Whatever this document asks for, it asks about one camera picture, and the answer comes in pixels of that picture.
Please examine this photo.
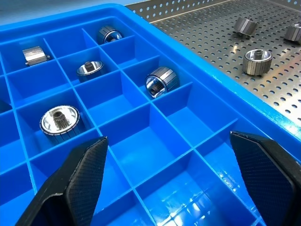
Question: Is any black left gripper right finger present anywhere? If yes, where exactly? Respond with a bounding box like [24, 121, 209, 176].
[230, 130, 301, 226]

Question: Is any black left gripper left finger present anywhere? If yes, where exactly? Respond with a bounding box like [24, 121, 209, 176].
[15, 136, 109, 226]

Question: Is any metal rotor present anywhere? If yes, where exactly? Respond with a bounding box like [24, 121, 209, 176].
[76, 60, 104, 83]
[39, 105, 85, 145]
[144, 66, 182, 99]
[233, 16, 260, 40]
[22, 46, 51, 67]
[242, 48, 273, 77]
[284, 23, 301, 45]
[96, 25, 124, 45]

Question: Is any blue compartment tray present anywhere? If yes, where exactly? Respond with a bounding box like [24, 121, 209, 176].
[0, 3, 301, 226]

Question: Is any perforated metal plate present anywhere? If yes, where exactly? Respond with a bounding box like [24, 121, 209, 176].
[124, 0, 301, 129]

